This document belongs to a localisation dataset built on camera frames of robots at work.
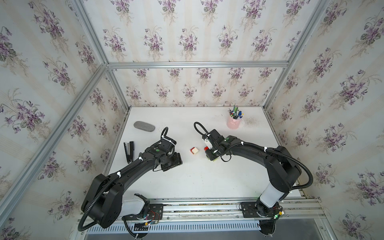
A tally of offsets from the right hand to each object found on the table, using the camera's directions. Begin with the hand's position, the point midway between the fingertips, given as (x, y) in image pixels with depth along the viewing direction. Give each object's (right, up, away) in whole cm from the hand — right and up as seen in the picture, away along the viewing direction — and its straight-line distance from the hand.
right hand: (211, 154), depth 90 cm
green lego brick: (0, -1, -10) cm, 10 cm away
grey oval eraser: (-47, +17, +15) cm, 52 cm away
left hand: (-19, -4, -6) cm, 21 cm away
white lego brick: (-10, +2, +1) cm, 10 cm away
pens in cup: (+19, +25, +14) cm, 34 cm away
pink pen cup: (+17, +18, +11) cm, 27 cm away
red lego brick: (-13, +1, +4) cm, 13 cm away
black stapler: (-52, +1, +3) cm, 52 cm away
